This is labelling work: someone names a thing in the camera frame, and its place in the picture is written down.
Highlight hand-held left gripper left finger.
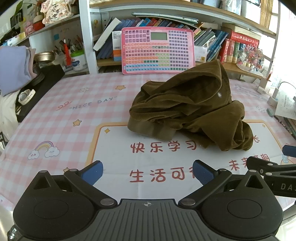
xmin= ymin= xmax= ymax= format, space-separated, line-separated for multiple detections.
xmin=30 ymin=160 xmax=118 ymax=209

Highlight colourful small figurines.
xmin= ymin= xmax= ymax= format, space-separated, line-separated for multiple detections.
xmin=236 ymin=47 xmax=265 ymax=71

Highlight row of blue books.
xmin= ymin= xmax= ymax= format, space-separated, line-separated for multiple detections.
xmin=96 ymin=17 xmax=229 ymax=63

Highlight grey flat laptop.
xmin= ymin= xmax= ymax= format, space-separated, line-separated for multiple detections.
xmin=132 ymin=12 xmax=199 ymax=24

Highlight brown velvet garment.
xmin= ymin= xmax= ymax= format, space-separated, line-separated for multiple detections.
xmin=127 ymin=59 xmax=254 ymax=152

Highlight pink toy keyboard board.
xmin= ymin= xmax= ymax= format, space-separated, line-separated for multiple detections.
xmin=121 ymin=27 xmax=196 ymax=76

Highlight white tub with green lid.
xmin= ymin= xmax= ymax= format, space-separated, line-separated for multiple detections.
xmin=70 ymin=50 xmax=88 ymax=71

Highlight white wristwatch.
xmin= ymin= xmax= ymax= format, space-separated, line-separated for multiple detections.
xmin=18 ymin=89 xmax=36 ymax=105

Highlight lavender folded cloth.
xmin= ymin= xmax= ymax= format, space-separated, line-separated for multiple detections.
xmin=0 ymin=45 xmax=37 ymax=96

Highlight pink checked printed tablecloth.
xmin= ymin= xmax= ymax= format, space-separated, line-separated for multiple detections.
xmin=0 ymin=70 xmax=296 ymax=212

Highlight dark round disc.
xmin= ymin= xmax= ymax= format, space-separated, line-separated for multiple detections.
xmin=32 ymin=69 xmax=46 ymax=86

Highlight gold round tin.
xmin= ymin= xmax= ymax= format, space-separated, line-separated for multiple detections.
xmin=34 ymin=51 xmax=55 ymax=62

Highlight white printed paper sheet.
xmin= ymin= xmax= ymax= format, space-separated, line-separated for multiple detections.
xmin=274 ymin=87 xmax=296 ymax=120

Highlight clear plastic box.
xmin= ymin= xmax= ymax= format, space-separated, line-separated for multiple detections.
xmin=194 ymin=45 xmax=208 ymax=63

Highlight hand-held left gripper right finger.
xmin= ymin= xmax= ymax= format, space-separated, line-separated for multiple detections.
xmin=179 ymin=159 xmax=270 ymax=208

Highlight row of red books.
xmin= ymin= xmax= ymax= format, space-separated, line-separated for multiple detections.
xmin=218 ymin=31 xmax=260 ymax=64

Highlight red and pink plush toys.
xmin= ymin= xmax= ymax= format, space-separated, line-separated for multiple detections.
xmin=24 ymin=11 xmax=45 ymax=35

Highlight black case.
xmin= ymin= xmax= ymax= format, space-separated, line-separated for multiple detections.
xmin=14 ymin=64 xmax=65 ymax=123

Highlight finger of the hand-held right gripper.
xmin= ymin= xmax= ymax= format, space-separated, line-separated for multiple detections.
xmin=282 ymin=145 xmax=296 ymax=158
xmin=246 ymin=156 xmax=281 ymax=174

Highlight pink paper ornament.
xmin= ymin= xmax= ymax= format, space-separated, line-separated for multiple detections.
xmin=40 ymin=0 xmax=74 ymax=25

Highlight white shelf unit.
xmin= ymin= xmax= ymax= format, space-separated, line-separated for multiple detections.
xmin=0 ymin=0 xmax=281 ymax=78

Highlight bunch of pens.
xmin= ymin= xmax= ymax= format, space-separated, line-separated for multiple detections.
xmin=53 ymin=35 xmax=84 ymax=57

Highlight thick white book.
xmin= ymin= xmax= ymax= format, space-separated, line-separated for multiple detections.
xmin=93 ymin=17 xmax=122 ymax=51

